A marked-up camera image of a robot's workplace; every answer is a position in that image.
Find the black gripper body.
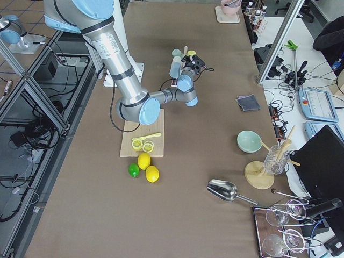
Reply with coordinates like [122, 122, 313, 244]
[182, 55, 205, 75]

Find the green cup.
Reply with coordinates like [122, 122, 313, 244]
[171, 48, 182, 57]

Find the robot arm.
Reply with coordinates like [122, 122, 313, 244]
[44, 1, 205, 125]

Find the yellow cup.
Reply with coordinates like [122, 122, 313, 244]
[187, 50, 196, 56]

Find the light blue cup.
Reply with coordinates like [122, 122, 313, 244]
[169, 61, 181, 78]

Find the cream plastic tray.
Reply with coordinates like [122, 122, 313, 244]
[215, 6, 240, 24]

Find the pink bowl with cubes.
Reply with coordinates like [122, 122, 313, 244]
[220, 0, 241, 15]

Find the grey folded cloth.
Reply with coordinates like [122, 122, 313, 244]
[236, 94, 261, 112]

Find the yellow plastic knife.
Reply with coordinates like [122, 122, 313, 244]
[131, 132, 162, 141]

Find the mint green bowl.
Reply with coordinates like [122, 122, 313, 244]
[236, 130, 262, 153]

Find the yellow lemon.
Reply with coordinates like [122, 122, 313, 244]
[137, 153, 151, 170]
[146, 166, 160, 183]

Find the wooden cutting board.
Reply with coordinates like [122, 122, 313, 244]
[120, 109, 164, 157]

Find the green lime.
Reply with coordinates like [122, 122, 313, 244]
[128, 163, 140, 177]

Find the round wooden stand base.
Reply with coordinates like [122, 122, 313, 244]
[244, 161, 275, 190]

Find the blue teach pendant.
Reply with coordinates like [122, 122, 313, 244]
[298, 88, 339, 123]
[305, 121, 343, 140]

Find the glass mug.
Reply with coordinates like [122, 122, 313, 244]
[263, 145, 290, 175]

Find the steel scoop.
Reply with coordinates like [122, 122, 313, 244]
[207, 179, 258, 205]

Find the seated person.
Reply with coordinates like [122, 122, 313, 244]
[313, 16, 343, 76]

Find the black monitor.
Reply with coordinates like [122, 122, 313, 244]
[291, 125, 343, 200]

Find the white wire cup holder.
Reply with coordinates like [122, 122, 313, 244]
[169, 46, 192, 91]

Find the green handled reach grabber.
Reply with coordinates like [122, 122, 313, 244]
[285, 40, 299, 92]

